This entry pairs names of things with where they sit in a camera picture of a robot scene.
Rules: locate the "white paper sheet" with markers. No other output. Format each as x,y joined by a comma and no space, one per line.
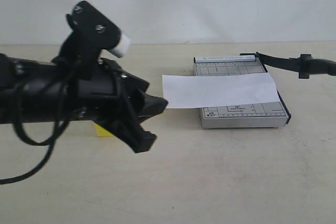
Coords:
188,92

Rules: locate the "black cutter blade handle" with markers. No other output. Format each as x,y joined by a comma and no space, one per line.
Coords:
305,65

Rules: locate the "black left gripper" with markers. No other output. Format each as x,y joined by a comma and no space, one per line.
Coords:
117,101

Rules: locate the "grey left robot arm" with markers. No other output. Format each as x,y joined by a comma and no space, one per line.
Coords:
39,98

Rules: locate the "yellow foam cube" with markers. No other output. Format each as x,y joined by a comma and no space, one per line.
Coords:
101,132

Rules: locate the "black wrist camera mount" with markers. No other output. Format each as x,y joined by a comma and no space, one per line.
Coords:
92,32

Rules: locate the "grey paper cutter base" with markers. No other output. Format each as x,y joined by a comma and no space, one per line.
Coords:
273,114

